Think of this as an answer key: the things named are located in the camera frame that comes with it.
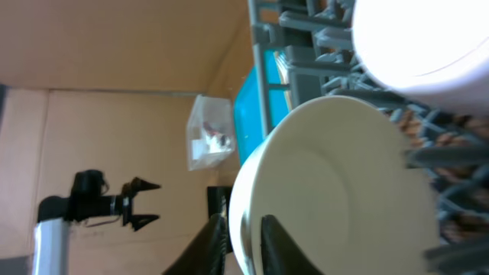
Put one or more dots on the white bowl with nuts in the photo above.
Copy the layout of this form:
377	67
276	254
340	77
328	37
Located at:
333	173

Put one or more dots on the grey dishwasher rack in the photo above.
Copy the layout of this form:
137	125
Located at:
304	48

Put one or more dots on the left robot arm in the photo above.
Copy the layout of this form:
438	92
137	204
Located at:
88	199

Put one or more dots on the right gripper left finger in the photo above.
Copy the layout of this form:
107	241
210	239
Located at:
206	253

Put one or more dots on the teal serving tray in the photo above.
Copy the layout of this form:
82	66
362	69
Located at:
247	115

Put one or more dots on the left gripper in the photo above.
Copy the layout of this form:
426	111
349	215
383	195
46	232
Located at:
122	204

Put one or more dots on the white napkin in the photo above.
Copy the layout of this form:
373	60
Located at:
211	144

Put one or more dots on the black plastic tray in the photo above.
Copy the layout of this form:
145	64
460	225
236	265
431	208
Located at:
217	198

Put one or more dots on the clear plastic bin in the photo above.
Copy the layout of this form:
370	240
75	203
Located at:
217	112

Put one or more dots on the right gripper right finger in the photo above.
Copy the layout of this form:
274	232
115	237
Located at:
280	254

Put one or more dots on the pink bowl with crumbs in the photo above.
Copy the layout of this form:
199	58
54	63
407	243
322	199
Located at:
432	51

